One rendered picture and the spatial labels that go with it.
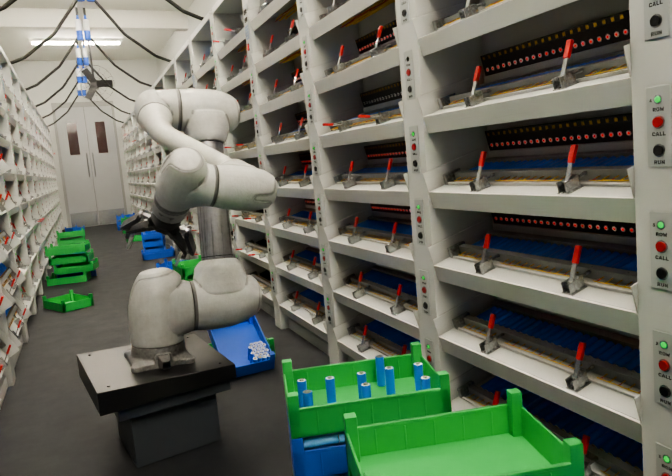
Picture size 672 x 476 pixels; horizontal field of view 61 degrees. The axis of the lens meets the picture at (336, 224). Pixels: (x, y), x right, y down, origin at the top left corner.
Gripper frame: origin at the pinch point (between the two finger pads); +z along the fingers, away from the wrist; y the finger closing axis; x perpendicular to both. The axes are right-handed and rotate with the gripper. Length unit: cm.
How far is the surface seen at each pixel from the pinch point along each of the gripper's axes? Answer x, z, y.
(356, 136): 50, -25, 44
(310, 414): -50, -45, 37
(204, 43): 246, 118, -26
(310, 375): -36, -32, 40
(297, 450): -55, -41, 37
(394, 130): 36, -44, 48
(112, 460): -43, 45, 11
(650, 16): -4, -115, 56
